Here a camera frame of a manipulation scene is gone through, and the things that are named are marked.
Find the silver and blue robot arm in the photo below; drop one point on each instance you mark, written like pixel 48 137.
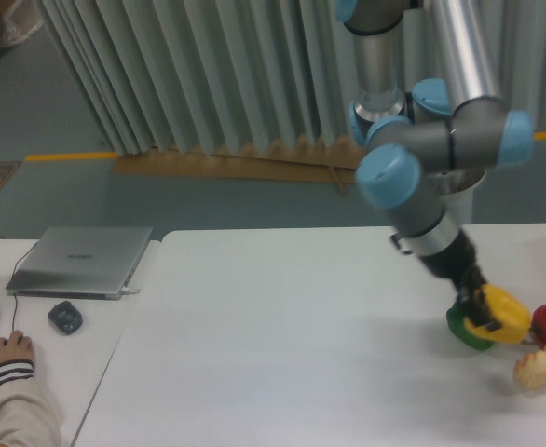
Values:
pixel 410 137

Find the black small controller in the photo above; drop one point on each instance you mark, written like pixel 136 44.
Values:
pixel 65 318

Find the silver laptop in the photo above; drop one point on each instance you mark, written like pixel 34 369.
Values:
pixel 81 262

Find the beige sleeved forearm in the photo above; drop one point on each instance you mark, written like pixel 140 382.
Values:
pixel 26 416

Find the cardboard boxes in corner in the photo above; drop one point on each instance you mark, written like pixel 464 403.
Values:
pixel 19 20

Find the person's hand on mouse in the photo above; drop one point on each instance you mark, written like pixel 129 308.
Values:
pixel 17 347

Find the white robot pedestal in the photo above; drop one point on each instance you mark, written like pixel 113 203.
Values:
pixel 456 189

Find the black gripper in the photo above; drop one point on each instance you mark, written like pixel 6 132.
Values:
pixel 458 264

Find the yellow bell pepper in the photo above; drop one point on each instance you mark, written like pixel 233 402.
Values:
pixel 513 318

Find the green bell pepper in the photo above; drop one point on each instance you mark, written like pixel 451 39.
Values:
pixel 455 322

